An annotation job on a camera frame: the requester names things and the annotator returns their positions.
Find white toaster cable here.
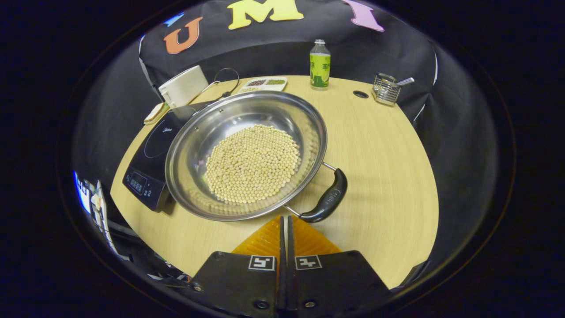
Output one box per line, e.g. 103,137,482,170
194,82,220,100

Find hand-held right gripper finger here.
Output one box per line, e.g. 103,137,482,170
190,215,286,318
286,215,391,318

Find white divided dish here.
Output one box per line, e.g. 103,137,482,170
238,76,288,95

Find black induction cooktop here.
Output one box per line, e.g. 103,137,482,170
122,101,217,213

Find metal wire cutlery holder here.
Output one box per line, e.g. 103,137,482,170
372,73,401,106

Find green tea bottle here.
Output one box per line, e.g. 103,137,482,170
309,39,331,91

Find white toaster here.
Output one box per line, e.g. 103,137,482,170
158,65,209,109

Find black power cable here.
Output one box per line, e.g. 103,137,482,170
213,68,240,98

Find stainless steel pot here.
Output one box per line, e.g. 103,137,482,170
165,91,348,223

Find large soybean pile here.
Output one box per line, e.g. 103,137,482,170
204,124,302,204

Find sandwich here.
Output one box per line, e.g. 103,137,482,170
146,103,167,122

